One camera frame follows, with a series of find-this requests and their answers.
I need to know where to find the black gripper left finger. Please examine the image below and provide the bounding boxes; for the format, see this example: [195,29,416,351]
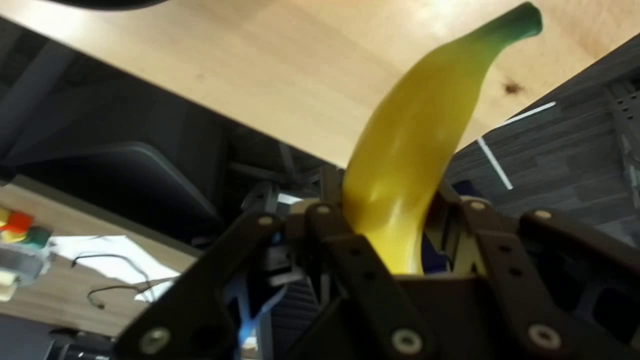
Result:
[115,195,319,360]

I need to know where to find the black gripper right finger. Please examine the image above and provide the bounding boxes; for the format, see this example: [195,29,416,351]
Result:
[436,187,640,360]

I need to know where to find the yellow banana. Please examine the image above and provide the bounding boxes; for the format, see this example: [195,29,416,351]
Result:
[343,2,545,274]

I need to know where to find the white papers on desk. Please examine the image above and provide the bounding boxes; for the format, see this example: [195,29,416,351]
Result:
[53,235,179,301]

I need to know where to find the wooden office desk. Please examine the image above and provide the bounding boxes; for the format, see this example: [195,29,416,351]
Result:
[0,176,198,335]

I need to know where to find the clear plastic container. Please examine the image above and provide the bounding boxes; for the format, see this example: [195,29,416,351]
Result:
[0,246,50,301]

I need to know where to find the coloured toy blocks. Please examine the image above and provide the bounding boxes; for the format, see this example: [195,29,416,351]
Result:
[0,207,50,247]

